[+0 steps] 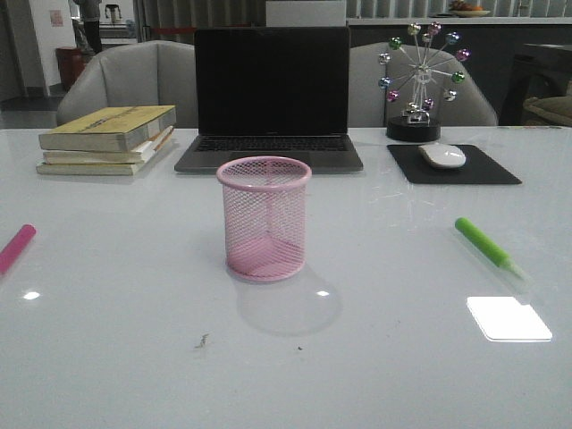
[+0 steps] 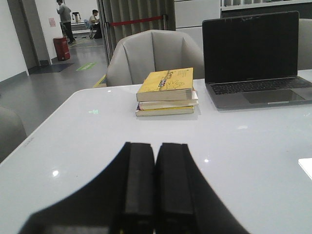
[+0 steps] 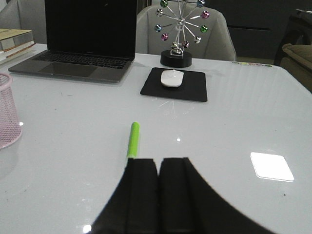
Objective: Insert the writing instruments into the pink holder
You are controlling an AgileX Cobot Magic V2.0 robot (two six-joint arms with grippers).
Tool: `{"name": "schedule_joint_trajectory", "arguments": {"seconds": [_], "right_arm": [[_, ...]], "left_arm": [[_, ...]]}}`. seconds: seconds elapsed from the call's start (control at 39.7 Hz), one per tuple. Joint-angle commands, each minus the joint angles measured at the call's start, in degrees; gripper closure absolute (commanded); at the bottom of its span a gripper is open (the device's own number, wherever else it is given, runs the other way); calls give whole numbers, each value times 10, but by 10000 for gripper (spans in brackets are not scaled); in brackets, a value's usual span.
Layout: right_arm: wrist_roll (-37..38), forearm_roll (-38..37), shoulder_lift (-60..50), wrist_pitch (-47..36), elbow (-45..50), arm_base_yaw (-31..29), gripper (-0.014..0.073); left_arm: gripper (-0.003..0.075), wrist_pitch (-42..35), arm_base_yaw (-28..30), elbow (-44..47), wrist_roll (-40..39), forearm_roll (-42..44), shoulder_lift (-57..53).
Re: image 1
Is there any green highlighter pen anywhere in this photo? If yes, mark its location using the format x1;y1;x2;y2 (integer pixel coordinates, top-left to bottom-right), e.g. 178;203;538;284
454;217;527;281

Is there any pink highlighter pen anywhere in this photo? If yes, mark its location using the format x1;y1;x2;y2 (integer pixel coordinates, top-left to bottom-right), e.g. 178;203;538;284
1;224;37;274

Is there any pink mesh pen holder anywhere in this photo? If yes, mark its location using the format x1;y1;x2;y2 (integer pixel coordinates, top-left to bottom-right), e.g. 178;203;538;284
216;156;312;282

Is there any grey open laptop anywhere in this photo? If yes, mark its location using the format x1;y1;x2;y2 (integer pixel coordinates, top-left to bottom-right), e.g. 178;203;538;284
174;27;363;173

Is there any ferris wheel desk toy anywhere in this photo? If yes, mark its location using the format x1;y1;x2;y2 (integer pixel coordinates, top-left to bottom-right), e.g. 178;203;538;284
378;21;467;143

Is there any middle white book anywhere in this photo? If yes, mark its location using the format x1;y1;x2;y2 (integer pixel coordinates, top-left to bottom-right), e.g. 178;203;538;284
43;126;173;164

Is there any white book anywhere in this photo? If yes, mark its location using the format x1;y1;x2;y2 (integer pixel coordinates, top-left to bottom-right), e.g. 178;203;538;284
36;140;170;176
43;126;173;164

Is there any white computer mouse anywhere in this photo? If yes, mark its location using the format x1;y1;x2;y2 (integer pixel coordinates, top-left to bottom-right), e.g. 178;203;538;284
418;143;467;169

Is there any right grey armchair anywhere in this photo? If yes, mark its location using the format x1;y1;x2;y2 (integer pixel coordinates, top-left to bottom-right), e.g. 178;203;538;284
348;42;498;127

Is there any grey armchair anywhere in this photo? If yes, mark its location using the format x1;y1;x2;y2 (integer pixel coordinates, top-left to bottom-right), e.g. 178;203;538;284
56;40;198;129
348;42;498;127

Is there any top yellow book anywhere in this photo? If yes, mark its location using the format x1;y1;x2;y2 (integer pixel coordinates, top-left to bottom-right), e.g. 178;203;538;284
38;105;176;152

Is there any left grey armchair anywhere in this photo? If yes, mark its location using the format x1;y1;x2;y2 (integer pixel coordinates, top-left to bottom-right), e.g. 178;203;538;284
56;40;198;129

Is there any black mouse pad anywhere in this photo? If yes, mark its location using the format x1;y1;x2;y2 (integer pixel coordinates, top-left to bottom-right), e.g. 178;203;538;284
387;144;522;185

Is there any bottom white book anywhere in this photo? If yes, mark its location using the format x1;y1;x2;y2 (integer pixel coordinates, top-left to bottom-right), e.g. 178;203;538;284
36;140;170;176

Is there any red trash bin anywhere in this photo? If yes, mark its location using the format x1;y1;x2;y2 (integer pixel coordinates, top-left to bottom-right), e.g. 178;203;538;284
55;46;84;90

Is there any fruit bowl on counter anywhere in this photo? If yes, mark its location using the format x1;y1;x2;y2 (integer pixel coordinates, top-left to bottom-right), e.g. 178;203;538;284
449;0;490;18

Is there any person standing in background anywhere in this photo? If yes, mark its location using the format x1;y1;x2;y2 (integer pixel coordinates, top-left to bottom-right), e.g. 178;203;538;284
73;0;102;54

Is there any olive cushion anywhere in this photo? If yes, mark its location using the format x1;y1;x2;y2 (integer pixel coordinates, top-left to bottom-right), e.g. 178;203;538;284
523;96;571;127

